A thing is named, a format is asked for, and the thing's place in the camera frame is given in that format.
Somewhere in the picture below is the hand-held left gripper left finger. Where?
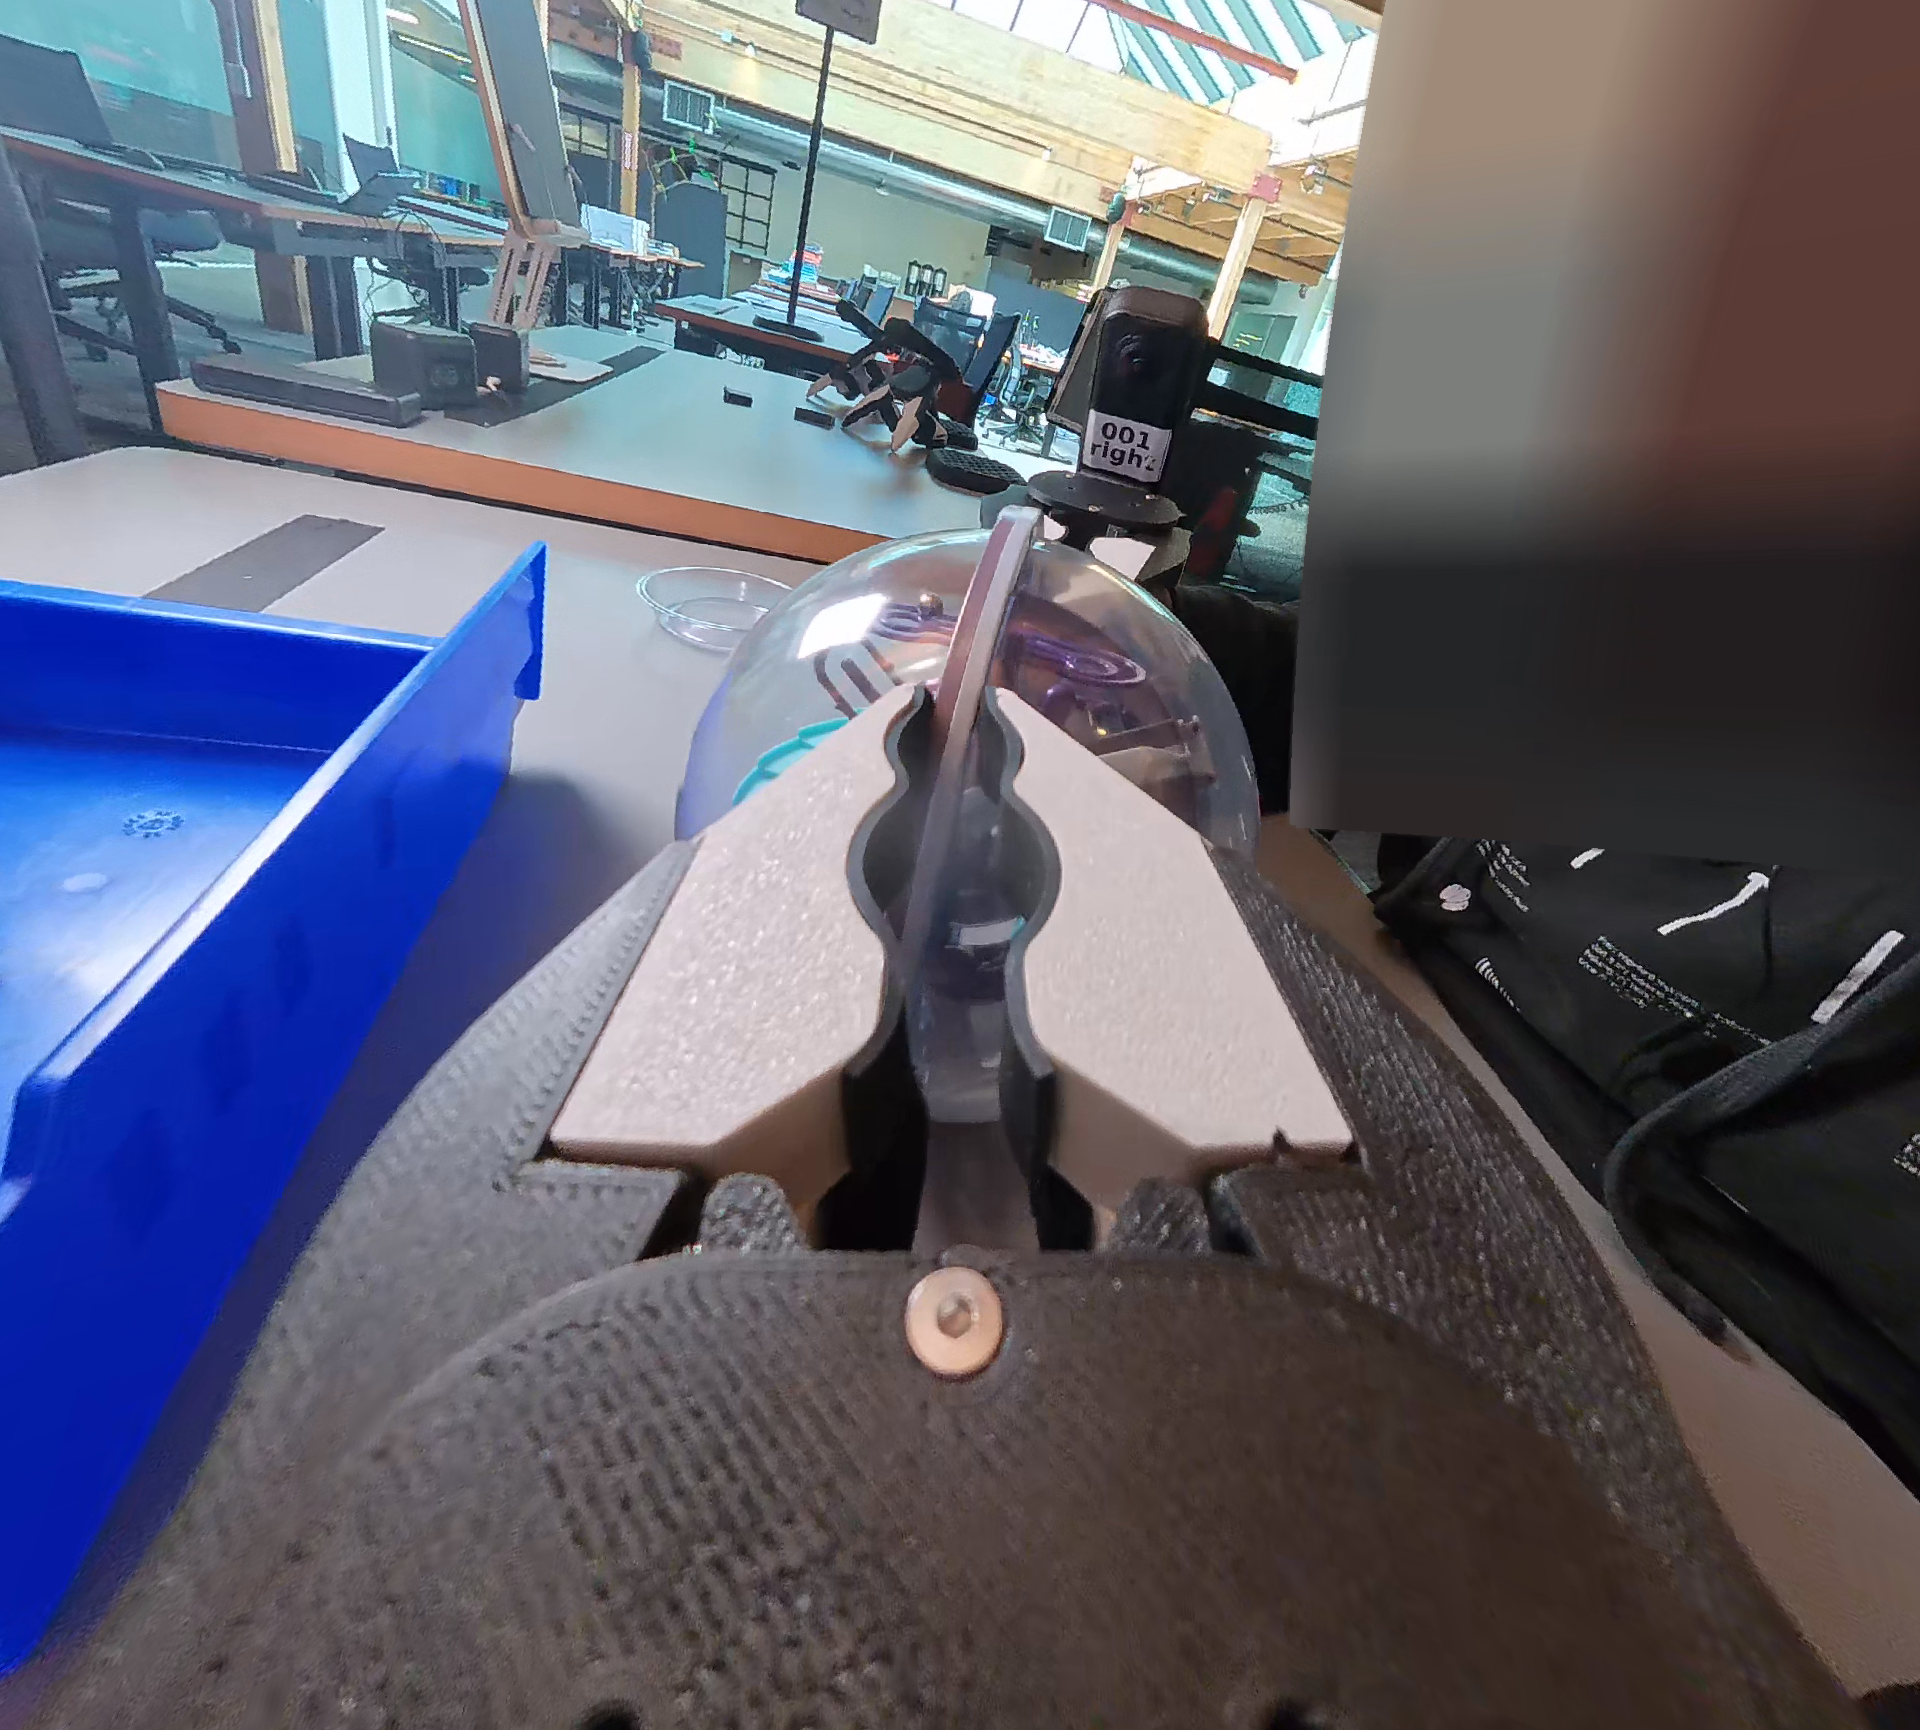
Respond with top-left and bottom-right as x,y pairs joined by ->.
550,691 -> 917,1253

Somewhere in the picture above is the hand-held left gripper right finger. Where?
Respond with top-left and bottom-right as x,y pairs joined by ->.
990,695 -> 1357,1246

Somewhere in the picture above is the clear plastic maze ball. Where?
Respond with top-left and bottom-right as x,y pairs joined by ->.
675,509 -> 1262,1132

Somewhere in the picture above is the black and tan device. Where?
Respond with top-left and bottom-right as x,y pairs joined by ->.
797,305 -> 1007,448

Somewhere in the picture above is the clear plastic dish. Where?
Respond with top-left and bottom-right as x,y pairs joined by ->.
637,568 -> 806,650

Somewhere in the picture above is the blue plastic bin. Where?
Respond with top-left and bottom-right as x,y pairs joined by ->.
0,544 -> 548,1670

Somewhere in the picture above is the black printed hoodie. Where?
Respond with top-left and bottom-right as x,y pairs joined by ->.
1376,837 -> 1920,1492

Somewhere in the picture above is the wooden stand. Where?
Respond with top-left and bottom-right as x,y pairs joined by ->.
480,217 -> 601,396

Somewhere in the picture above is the dark tape strip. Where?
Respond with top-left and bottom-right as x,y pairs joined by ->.
145,516 -> 388,611

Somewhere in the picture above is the black box device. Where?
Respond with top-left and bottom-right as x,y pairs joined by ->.
371,313 -> 535,408

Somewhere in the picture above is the black power strip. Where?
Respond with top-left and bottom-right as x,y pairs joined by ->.
197,358 -> 425,430

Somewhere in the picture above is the brown desk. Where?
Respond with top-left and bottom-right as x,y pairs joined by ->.
0,125 -> 407,440

